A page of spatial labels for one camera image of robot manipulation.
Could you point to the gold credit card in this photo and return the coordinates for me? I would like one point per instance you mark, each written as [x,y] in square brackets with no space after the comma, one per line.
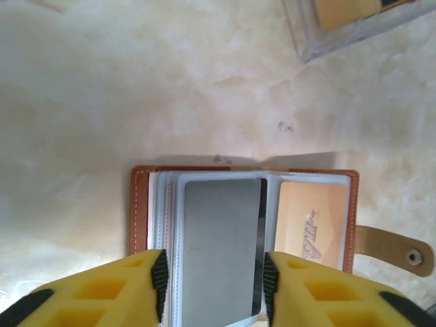
[306,211]

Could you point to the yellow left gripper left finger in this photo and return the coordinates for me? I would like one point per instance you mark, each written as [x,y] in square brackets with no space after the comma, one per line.
[102,296]

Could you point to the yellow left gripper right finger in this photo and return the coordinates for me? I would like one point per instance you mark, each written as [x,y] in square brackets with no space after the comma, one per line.
[334,299]

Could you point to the black credit card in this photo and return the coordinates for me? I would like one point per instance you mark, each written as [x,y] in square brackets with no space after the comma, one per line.
[221,238]

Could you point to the gold card stack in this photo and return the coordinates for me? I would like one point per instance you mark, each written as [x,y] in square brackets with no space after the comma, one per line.
[347,13]

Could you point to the red and blue booklet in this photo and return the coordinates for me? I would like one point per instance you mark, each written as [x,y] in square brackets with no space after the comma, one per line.
[141,211]

